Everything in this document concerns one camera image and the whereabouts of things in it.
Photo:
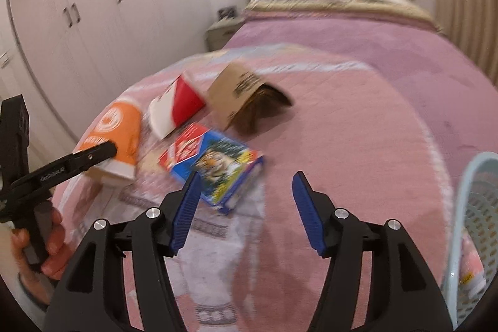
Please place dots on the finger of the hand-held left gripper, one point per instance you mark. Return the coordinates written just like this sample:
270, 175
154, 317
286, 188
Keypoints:
58, 172

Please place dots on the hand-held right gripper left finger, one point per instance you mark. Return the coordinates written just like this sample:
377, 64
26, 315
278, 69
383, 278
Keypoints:
186, 207

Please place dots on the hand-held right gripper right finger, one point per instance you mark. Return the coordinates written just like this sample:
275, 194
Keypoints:
307, 211

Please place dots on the blue printed snack box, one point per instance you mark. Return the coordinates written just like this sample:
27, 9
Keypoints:
218, 164

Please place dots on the orange paper cup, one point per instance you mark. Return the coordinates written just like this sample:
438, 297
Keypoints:
116, 126

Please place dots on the light blue plastic laundry basket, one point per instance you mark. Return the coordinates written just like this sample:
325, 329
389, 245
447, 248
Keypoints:
474, 207

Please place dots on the pink plastic packet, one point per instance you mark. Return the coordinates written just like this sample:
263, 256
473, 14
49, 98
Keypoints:
472, 273

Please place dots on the person's left hand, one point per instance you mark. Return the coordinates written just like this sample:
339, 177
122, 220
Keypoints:
58, 242

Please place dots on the red and white carton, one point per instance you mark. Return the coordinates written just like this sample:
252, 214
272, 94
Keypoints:
179, 102

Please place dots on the brown cardboard box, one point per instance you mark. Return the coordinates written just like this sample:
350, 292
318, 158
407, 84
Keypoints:
241, 98

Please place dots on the white wardrobe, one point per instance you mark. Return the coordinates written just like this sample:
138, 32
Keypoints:
116, 24

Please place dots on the beige nightstand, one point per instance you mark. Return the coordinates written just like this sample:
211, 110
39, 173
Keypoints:
221, 36

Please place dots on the purple bedspread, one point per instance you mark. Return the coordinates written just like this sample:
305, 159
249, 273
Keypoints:
389, 52

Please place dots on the folded beige quilt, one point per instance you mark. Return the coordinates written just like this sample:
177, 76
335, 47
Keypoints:
342, 11

